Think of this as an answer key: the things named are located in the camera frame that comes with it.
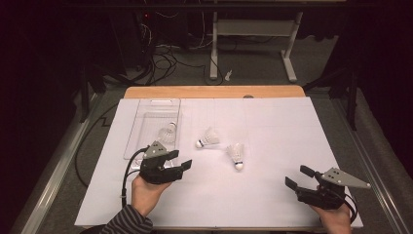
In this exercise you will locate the dark round table grommet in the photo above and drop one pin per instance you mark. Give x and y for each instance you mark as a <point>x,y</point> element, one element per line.
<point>248,96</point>

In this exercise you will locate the small white floor object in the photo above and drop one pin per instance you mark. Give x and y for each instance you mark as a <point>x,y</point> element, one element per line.
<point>228,75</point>

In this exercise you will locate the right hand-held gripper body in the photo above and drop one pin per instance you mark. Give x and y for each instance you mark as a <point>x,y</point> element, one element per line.
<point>323,195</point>

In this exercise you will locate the white feather shuttlecock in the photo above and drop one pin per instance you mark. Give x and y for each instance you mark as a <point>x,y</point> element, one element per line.
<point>167,134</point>
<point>236,153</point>
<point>209,138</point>

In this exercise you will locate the metal floor rail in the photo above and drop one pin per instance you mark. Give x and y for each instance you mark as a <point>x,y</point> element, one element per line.
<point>367,156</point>
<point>61,162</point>

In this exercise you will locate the black stand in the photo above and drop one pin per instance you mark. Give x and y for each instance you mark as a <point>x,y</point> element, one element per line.
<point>352,97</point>
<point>85,97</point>

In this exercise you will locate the white metal desk frame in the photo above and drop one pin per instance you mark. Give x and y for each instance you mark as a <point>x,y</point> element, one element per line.
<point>253,27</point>

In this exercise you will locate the black computer case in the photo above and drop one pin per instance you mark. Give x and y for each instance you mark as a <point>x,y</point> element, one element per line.
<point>130,39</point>

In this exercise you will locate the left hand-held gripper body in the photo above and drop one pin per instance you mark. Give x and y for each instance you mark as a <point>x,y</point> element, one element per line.
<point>159,174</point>

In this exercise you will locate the person's left hand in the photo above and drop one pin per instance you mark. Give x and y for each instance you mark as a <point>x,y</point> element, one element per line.
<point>146,198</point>

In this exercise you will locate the person's right hand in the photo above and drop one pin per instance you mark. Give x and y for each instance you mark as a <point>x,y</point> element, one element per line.
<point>336,221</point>

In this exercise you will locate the clear plastic tray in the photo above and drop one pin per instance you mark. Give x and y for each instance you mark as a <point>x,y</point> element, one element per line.
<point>149,113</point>

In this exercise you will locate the white board sheet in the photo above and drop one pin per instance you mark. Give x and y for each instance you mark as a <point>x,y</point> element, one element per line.
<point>266,136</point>

